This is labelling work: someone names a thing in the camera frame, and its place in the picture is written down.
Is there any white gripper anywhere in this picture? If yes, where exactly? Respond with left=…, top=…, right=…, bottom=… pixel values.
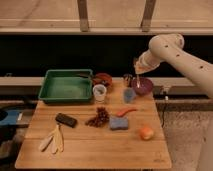
left=134, top=50, right=162, bottom=75

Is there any silver metal fork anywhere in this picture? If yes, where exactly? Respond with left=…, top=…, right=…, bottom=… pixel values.
left=136, top=74, right=140, bottom=88

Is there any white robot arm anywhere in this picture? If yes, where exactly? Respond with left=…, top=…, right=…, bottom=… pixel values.
left=134, top=34, right=213, bottom=171

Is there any purple bowl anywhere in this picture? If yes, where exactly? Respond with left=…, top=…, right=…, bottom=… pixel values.
left=131, top=77, right=153, bottom=96

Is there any red-brown bowl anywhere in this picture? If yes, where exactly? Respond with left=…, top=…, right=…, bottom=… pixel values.
left=92, top=73, right=113, bottom=90

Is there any blue plastic cup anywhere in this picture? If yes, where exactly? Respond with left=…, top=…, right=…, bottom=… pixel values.
left=123, top=87, right=136, bottom=103

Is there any clear plastic cup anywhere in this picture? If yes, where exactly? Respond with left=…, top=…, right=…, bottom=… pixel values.
left=93, top=84, right=107, bottom=102

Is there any orange carrot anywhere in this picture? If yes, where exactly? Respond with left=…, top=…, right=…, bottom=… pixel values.
left=116, top=107, right=137, bottom=117

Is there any blue sponge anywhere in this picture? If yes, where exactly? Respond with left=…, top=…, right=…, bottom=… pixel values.
left=109, top=117, right=129, bottom=130

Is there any bunch of red grapes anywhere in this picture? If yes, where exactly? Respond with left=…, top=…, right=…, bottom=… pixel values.
left=85, top=107, right=109, bottom=127

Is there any orange peach fruit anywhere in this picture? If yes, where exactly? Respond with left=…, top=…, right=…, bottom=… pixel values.
left=139, top=126, right=154, bottom=140

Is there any green plastic tray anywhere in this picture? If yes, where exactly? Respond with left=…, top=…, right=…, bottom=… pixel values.
left=38, top=69, right=93, bottom=104

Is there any black rectangular block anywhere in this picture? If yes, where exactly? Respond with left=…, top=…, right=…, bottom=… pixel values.
left=55, top=113, right=77, bottom=128

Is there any blue object at left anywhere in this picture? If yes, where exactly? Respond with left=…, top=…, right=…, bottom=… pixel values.
left=0, top=110, right=22, bottom=126

